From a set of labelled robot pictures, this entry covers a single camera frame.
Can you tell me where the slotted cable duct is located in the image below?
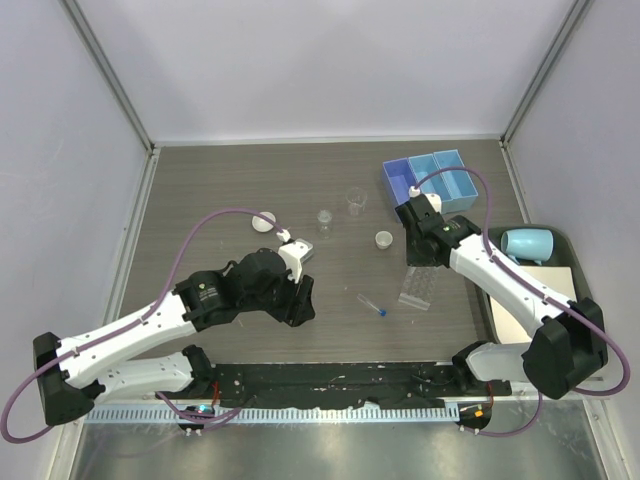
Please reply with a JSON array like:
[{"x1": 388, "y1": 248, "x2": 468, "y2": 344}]
[{"x1": 85, "y1": 403, "x2": 459, "y2": 424}]

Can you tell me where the glass beaker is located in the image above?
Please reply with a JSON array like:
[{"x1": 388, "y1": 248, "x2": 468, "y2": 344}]
[{"x1": 345, "y1": 187, "x2": 368, "y2": 217}]

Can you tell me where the light blue middle bin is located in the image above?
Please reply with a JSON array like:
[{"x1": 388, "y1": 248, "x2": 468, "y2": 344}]
[{"x1": 409, "y1": 154, "x2": 451, "y2": 203}]

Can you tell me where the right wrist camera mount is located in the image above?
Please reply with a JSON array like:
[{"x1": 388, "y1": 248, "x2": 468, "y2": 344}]
[{"x1": 409, "y1": 186, "x2": 442, "y2": 213}]

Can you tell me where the light blue mug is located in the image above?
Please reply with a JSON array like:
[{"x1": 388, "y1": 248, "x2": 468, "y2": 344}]
[{"x1": 500, "y1": 228, "x2": 554, "y2": 265}]

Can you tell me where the purple-blue plastic bin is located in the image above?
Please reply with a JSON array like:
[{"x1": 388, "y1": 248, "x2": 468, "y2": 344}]
[{"x1": 381, "y1": 157, "x2": 417, "y2": 222}]

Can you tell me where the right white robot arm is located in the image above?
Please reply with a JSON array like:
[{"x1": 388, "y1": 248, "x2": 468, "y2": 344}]
[{"x1": 395, "y1": 194, "x2": 608, "y2": 399}]

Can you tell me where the light blue bin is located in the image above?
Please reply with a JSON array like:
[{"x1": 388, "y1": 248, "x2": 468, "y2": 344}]
[
  {"x1": 432, "y1": 150, "x2": 478, "y2": 214},
  {"x1": 409, "y1": 154, "x2": 451, "y2": 203}
]

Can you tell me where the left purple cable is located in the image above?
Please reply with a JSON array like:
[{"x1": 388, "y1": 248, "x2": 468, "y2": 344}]
[{"x1": 0, "y1": 207, "x2": 291, "y2": 446}]

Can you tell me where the blue-capped test tube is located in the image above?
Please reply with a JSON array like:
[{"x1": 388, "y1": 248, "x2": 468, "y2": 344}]
[{"x1": 357, "y1": 294, "x2": 387, "y2": 317}]

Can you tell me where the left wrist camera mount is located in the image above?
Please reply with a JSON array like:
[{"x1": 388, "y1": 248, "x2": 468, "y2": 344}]
[{"x1": 276, "y1": 230, "x2": 314, "y2": 283}]

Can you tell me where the small white crucible cup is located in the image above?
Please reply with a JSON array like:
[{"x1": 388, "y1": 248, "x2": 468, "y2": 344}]
[{"x1": 374, "y1": 230, "x2": 394, "y2": 250}]

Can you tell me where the clear plastic tube rack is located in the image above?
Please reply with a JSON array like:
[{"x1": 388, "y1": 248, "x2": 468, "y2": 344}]
[{"x1": 398, "y1": 267, "x2": 440, "y2": 311}]

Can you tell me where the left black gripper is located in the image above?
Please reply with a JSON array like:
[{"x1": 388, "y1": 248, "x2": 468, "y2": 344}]
[{"x1": 241, "y1": 267, "x2": 316, "y2": 327}]

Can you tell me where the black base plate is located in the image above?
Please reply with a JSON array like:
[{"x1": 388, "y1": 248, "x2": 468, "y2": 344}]
[{"x1": 166, "y1": 362, "x2": 512, "y2": 410}]

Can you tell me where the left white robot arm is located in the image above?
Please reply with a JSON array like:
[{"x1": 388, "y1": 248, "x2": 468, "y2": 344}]
[{"x1": 33, "y1": 239, "x2": 315, "y2": 427}]

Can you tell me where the white ceramic bowl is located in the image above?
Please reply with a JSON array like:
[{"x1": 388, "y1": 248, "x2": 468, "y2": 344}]
[{"x1": 251, "y1": 211, "x2": 276, "y2": 233}]

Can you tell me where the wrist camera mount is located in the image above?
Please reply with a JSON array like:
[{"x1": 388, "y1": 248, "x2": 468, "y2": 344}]
[
  {"x1": 409, "y1": 186, "x2": 442, "y2": 213},
  {"x1": 276, "y1": 230, "x2": 314, "y2": 283}
]

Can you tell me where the white paper sheet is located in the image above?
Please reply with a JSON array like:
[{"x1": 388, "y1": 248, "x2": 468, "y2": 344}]
[{"x1": 489, "y1": 265, "x2": 576, "y2": 344}]

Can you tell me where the small glass bottle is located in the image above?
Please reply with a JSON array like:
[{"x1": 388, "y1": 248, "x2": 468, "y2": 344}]
[{"x1": 317, "y1": 210, "x2": 333, "y2": 239}]

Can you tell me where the light blue right bin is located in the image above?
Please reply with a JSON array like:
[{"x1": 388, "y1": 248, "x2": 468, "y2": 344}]
[{"x1": 432, "y1": 150, "x2": 478, "y2": 214}]

